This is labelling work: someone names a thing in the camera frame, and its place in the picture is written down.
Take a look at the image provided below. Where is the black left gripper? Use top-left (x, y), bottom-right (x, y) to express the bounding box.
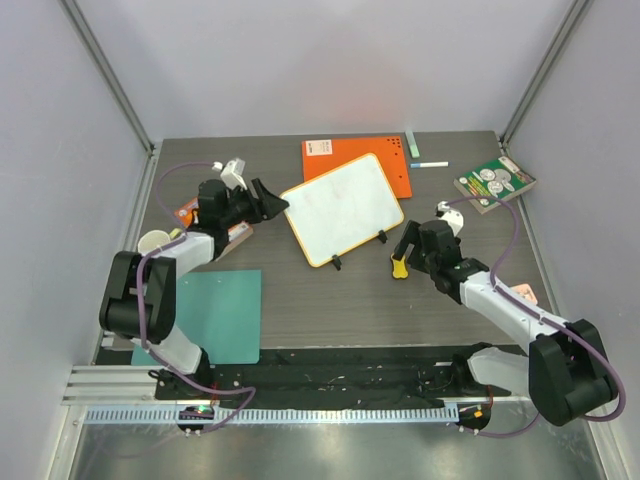
top-left (220, 179), bottom-right (288, 229)

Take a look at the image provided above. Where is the orange cover booklet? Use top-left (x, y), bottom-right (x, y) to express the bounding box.
top-left (174, 197), bottom-right (253, 261)

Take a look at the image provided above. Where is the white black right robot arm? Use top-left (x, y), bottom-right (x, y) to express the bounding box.
top-left (391, 218), bottom-right (623, 426)

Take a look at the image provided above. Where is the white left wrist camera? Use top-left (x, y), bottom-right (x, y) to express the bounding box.
top-left (211, 158), bottom-right (247, 190)

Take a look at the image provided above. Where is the black whiteboard stand foot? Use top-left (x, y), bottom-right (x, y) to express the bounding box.
top-left (331, 255), bottom-right (342, 271)
top-left (377, 230), bottom-right (388, 244)

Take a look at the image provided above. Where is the green highlighter marker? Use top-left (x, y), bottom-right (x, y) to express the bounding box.
top-left (405, 130), bottom-right (420, 159)

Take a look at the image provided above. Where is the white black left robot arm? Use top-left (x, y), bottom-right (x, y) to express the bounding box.
top-left (98, 179), bottom-right (289, 399)

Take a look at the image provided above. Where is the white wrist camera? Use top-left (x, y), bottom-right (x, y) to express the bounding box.
top-left (436, 201), bottom-right (464, 236)
top-left (211, 158), bottom-right (247, 190)

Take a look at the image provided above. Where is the yellow bone-shaped eraser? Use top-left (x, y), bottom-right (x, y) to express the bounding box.
top-left (391, 256), bottom-right (409, 280)

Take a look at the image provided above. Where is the light green mug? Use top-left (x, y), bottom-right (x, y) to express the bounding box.
top-left (137, 228), bottom-right (183, 255)

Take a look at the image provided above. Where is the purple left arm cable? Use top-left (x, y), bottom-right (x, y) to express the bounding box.
top-left (134, 159), bottom-right (257, 436)

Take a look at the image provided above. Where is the white blue-capped marker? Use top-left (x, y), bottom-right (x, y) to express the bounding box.
top-left (410, 161), bottom-right (449, 169)

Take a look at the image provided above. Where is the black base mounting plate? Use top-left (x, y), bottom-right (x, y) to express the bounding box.
top-left (149, 346), bottom-right (510, 411)

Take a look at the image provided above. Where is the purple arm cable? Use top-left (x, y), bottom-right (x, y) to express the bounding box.
top-left (437, 195), bottom-right (627, 439)
top-left (134, 159), bottom-right (257, 436)

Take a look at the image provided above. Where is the teal cutting mat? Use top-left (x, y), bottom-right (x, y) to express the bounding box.
top-left (156, 270), bottom-right (262, 369)

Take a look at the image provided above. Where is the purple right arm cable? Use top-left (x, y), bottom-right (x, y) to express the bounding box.
top-left (437, 195), bottom-right (627, 439)

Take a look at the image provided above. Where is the green cover book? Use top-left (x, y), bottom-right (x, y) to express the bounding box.
top-left (453, 155), bottom-right (537, 214)

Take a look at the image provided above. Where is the yellow-framed whiteboard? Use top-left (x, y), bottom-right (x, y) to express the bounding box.
top-left (280, 154), bottom-right (404, 268)

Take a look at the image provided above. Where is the black whiteboard stand foot right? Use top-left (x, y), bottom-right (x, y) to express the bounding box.
top-left (377, 230), bottom-right (388, 244)

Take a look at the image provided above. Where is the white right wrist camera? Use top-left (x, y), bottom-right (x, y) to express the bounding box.
top-left (436, 201), bottom-right (464, 236)

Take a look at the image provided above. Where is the black whiteboard stand foot left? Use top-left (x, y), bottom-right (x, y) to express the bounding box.
top-left (331, 255), bottom-right (342, 271)

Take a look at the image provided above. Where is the orange clipboard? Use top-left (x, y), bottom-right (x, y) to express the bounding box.
top-left (301, 135), bottom-right (413, 199)

